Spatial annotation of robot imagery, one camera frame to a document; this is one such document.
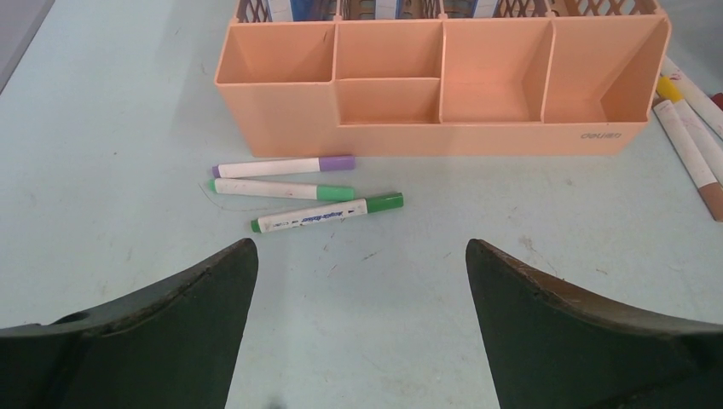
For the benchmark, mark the light green cap marker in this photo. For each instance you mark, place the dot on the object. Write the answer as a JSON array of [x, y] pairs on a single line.
[[283, 190]]

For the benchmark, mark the brown cap white marker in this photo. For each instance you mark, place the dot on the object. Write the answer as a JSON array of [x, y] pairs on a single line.
[[697, 168]]

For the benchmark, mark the yellow cap white marker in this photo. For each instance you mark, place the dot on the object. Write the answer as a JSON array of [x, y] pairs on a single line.
[[709, 148]]

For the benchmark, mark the dark green cap marker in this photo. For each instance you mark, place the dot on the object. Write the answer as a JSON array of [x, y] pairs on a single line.
[[326, 213]]

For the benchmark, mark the purple cap white marker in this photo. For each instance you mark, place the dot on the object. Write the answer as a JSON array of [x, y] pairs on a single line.
[[284, 167]]

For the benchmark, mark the blue folder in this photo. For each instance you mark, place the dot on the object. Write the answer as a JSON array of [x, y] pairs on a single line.
[[484, 8], [294, 10], [388, 9]]

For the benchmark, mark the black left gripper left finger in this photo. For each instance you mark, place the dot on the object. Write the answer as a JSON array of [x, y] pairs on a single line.
[[171, 344]]

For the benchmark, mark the dark red cap marker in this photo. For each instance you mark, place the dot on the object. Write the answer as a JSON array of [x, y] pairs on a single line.
[[717, 99]]

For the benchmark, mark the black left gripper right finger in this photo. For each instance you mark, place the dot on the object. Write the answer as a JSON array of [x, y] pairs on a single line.
[[552, 344]]

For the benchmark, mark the blue folder bottom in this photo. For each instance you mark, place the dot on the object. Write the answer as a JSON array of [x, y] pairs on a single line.
[[484, 8]]

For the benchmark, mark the orange plastic file organizer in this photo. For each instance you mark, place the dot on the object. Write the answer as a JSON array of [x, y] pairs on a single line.
[[539, 78]]

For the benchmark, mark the blue folder top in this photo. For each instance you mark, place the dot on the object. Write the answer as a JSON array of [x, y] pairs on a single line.
[[294, 10]]

